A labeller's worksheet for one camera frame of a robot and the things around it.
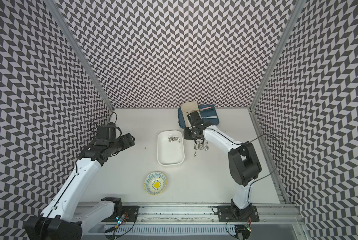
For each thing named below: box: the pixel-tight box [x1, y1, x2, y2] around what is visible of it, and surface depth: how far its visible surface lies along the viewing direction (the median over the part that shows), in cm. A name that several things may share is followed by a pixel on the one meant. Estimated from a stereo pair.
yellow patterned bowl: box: [144, 171, 167, 196], surface depth 82 cm
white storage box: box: [157, 130, 185, 167], surface depth 97 cm
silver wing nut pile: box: [167, 136, 181, 143], surface depth 102 cm
